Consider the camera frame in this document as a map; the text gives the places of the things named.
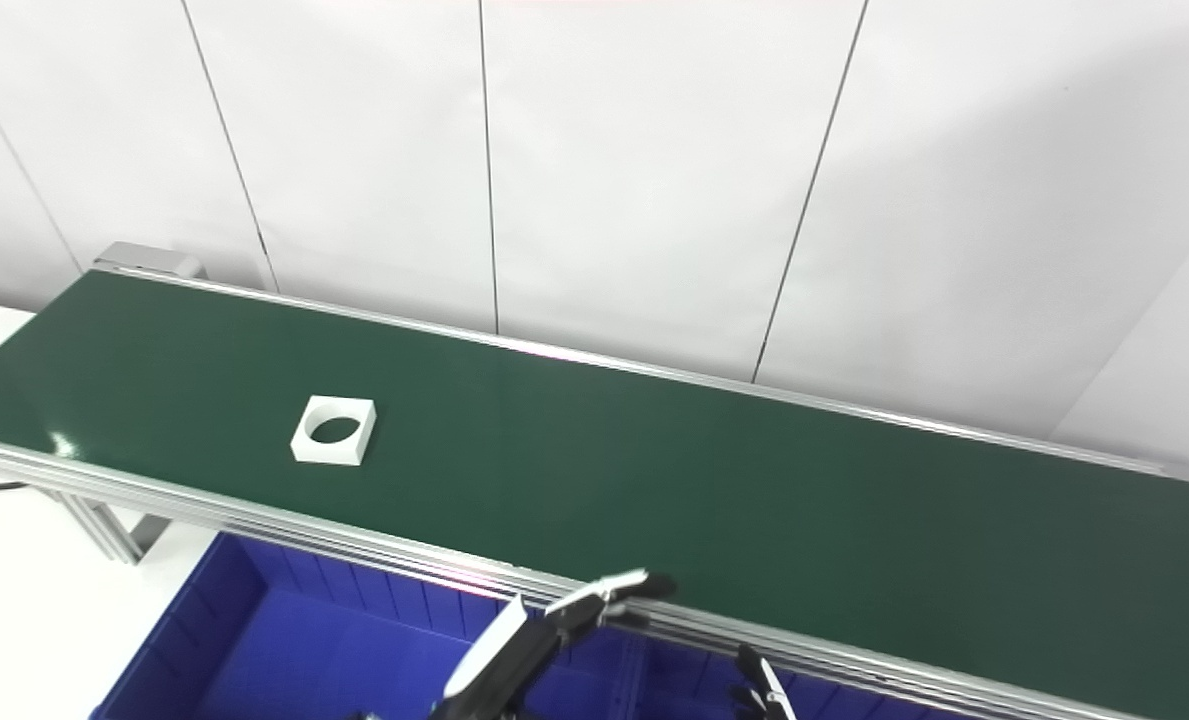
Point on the blue plastic bin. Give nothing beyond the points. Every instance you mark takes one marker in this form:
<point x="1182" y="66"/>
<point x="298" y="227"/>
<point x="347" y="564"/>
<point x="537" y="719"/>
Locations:
<point x="684" y="690"/>
<point x="304" y="650"/>

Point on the aluminium conveyor leg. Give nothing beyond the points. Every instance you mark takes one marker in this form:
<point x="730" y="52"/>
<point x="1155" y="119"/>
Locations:
<point x="104" y="525"/>

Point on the white square part with hole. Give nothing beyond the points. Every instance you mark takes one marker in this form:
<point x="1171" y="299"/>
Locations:
<point x="329" y="455"/>

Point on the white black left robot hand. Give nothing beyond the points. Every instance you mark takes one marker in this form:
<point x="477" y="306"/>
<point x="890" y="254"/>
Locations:
<point x="499" y="665"/>

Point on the green conveyor belt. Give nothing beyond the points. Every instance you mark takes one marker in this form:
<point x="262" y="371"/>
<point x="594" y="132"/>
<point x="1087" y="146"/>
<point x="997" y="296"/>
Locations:
<point x="654" y="480"/>
<point x="254" y="520"/>

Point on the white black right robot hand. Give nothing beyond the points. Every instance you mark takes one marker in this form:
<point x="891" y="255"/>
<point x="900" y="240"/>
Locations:
<point x="764" y="700"/>

